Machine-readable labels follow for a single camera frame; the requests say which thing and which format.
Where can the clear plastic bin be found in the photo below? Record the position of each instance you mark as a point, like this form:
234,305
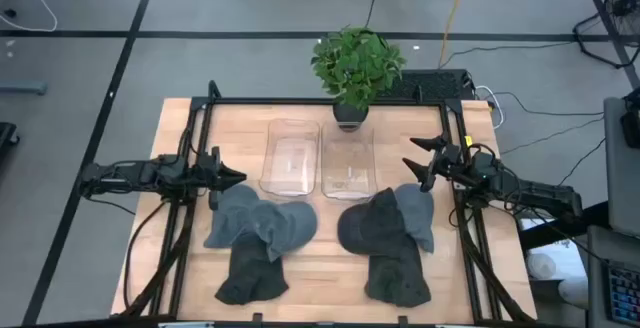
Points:
348,168
290,158

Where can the white paper roll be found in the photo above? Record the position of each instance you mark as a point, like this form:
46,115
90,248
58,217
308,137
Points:
575,290
540,265

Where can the green leafy plant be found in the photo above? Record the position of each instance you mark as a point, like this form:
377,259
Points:
357,65

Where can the black plant pot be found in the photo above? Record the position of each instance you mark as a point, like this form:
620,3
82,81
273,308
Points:
350,115

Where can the black aluminium frame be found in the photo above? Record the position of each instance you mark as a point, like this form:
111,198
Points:
250,101

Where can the keypad with coloured keys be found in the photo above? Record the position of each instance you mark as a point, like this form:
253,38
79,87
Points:
625,295

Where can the grey-blue sock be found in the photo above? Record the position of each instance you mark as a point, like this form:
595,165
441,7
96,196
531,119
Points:
417,213

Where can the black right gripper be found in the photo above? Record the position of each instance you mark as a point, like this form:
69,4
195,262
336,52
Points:
450,165

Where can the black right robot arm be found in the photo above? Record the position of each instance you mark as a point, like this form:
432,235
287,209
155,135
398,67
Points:
530,190

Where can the black perforated box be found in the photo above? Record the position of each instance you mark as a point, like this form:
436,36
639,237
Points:
435,85

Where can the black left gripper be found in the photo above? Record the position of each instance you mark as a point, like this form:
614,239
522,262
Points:
215,178

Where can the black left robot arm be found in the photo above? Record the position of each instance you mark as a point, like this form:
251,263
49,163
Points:
135,173

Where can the dark grey baseball cap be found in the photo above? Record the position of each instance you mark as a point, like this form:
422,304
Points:
250,275
367,225
397,278

